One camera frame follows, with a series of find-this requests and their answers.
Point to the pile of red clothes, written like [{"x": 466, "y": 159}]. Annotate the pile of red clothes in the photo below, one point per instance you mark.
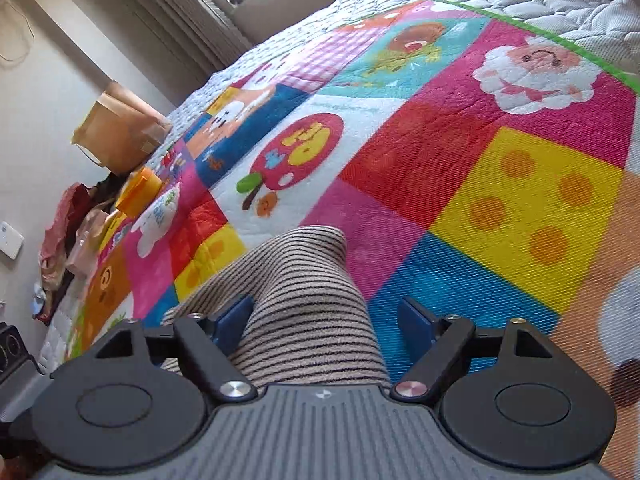
[{"x": 59, "y": 239}]

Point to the grey quilted mattress cover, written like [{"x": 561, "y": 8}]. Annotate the grey quilted mattress cover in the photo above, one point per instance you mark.
[{"x": 606, "y": 28}]

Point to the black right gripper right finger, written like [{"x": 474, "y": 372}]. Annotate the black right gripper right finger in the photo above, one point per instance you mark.
[{"x": 439, "y": 347}]

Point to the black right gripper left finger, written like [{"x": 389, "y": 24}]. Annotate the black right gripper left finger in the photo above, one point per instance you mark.
[{"x": 205, "y": 344}]

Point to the beige striped knit garment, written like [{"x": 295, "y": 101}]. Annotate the beige striped knit garment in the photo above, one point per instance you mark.
[{"x": 310, "y": 323}]

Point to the white wall switch panel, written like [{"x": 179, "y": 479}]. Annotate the white wall switch panel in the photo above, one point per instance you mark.
[{"x": 11, "y": 241}]

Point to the beige pleated curtain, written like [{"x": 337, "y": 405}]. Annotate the beige pleated curtain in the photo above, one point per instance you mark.
[{"x": 202, "y": 30}]

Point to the yellow plastic bowl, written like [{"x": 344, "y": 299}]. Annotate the yellow plastic bowl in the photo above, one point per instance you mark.
[{"x": 139, "y": 191}]

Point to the colourful patchwork play mat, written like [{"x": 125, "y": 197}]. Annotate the colourful patchwork play mat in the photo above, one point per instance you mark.
[{"x": 484, "y": 167}]

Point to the brown paper bag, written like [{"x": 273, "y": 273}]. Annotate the brown paper bag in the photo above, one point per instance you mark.
[{"x": 121, "y": 131}]

